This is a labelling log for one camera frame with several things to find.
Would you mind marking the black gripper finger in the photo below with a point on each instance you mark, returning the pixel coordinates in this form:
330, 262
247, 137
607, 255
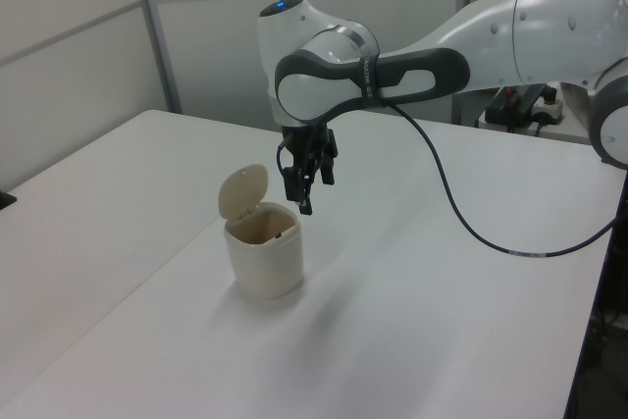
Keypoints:
297, 188
328, 171

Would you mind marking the white power strip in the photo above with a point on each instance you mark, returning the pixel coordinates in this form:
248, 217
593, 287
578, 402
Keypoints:
548, 109

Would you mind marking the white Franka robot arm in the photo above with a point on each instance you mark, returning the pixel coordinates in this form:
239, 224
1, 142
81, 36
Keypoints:
539, 36

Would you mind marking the black clamp at table edge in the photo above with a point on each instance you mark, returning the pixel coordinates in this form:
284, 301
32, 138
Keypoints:
6, 200

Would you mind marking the small white trash can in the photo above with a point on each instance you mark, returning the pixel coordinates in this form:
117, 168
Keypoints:
267, 257

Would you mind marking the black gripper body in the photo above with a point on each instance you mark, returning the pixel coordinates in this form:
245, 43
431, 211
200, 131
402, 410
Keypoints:
314, 144

